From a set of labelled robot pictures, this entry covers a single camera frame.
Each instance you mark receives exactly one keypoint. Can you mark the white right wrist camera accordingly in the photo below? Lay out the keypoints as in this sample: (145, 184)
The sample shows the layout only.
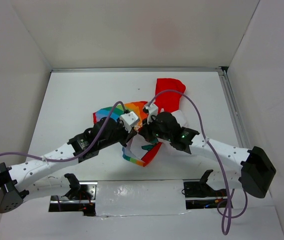
(151, 110)

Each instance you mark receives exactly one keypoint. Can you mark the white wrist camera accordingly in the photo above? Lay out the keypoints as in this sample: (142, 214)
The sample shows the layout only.
(130, 120)
(151, 110)

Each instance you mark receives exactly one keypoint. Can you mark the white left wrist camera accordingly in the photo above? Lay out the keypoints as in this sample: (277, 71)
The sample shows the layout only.
(130, 120)

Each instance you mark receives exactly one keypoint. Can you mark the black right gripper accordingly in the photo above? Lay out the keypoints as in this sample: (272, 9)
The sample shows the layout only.
(146, 130)

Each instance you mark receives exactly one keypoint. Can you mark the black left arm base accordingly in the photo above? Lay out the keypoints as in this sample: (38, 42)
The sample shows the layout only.
(80, 197)

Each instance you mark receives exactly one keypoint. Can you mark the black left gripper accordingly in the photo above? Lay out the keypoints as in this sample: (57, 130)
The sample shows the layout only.
(127, 136)

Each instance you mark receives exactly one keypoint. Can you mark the silver taped front panel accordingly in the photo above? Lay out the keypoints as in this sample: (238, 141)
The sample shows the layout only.
(140, 198)

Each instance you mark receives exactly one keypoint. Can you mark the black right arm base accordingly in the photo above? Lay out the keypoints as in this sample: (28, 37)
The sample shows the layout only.
(199, 195)

